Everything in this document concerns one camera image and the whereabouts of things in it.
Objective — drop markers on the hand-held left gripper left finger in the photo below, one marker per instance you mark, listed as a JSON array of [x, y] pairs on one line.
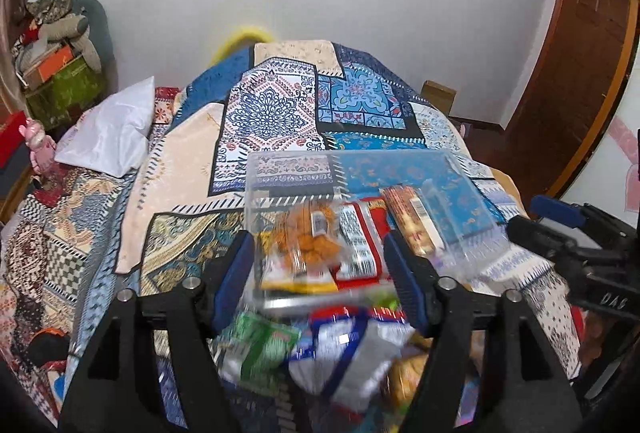
[[241, 270]]

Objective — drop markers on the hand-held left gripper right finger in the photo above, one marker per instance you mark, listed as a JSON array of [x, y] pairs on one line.
[[404, 280]]

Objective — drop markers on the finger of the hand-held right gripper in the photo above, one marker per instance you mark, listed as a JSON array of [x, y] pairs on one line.
[[537, 235], [552, 208]]

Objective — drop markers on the red white snack packet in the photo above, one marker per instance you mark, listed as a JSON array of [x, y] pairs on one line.
[[360, 243]]

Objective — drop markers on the brown biscuit packet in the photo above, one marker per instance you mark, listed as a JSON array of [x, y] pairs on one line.
[[412, 218]]

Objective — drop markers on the orange snack packet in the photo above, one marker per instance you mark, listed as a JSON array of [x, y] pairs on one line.
[[305, 238]]

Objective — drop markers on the clear plastic container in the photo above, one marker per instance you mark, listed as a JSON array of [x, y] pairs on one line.
[[400, 170]]

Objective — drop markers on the green snack packet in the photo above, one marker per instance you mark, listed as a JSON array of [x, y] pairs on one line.
[[265, 345]]

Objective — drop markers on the white panel with pink ribbon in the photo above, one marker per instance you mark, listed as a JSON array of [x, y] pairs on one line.
[[612, 153]]

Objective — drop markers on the white blue snack packet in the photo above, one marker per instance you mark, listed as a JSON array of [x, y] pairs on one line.
[[350, 358]]

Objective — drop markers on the yellow chips packet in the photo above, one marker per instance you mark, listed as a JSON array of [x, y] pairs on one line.
[[405, 378]]

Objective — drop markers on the wooden door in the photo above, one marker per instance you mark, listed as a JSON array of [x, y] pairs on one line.
[[575, 63]]

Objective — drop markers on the cardboard box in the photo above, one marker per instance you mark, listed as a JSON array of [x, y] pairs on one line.
[[440, 95]]

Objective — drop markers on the patchwork blanket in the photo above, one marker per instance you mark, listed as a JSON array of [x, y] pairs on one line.
[[280, 113]]

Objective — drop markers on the patterned bed sheet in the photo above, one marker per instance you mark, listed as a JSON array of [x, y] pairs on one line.
[[60, 233]]

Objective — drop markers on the white pillow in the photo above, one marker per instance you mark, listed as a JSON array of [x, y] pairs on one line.
[[110, 133]]

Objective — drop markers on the pink toy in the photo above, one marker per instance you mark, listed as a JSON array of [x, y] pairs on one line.
[[40, 148]]

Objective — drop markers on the green box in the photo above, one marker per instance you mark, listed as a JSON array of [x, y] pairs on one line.
[[67, 88]]

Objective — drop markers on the red box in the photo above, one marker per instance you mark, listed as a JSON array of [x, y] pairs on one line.
[[11, 138]]

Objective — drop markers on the teal cushion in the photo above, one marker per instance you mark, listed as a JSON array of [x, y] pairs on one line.
[[102, 33]]

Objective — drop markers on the orange box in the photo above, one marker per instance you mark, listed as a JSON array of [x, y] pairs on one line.
[[50, 60]]

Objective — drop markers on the grey plush toy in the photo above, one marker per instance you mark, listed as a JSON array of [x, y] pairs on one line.
[[70, 30]]

